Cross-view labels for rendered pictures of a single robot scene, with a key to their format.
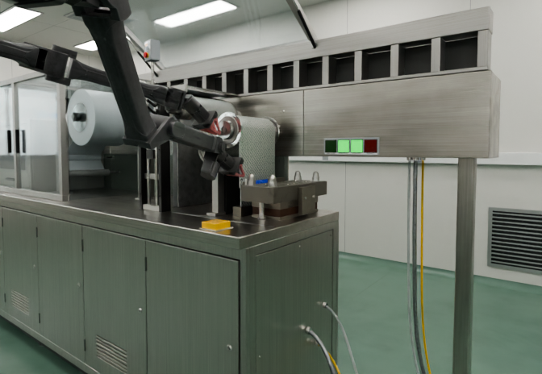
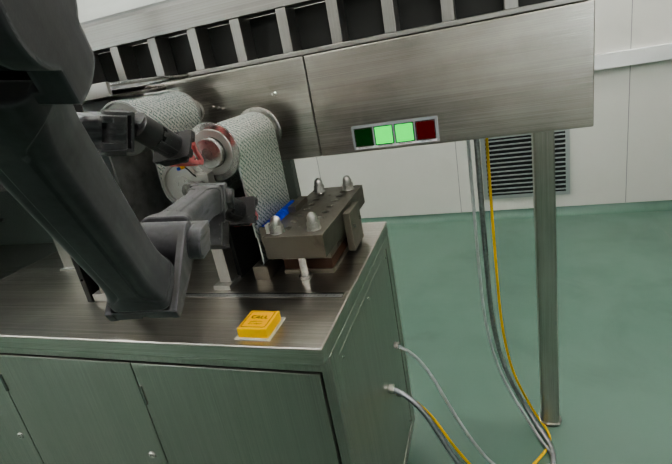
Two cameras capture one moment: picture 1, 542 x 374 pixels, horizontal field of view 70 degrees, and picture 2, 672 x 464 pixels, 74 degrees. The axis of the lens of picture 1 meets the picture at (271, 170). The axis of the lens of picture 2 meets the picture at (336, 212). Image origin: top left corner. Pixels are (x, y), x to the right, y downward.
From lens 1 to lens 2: 0.57 m
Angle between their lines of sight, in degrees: 22
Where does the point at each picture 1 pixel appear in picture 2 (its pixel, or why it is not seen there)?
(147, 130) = (163, 288)
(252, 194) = (285, 248)
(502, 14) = not seen: outside the picture
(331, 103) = (353, 73)
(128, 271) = (112, 407)
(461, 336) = (549, 327)
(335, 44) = not seen: outside the picture
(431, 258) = (426, 205)
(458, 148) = (552, 118)
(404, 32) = not seen: outside the picture
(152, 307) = (175, 448)
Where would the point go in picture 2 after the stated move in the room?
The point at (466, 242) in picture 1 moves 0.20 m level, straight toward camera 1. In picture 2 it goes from (549, 225) to (573, 251)
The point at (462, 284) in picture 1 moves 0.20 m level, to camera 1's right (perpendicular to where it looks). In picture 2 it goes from (547, 272) to (593, 255)
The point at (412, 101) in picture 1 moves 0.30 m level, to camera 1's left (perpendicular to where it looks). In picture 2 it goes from (481, 57) to (377, 78)
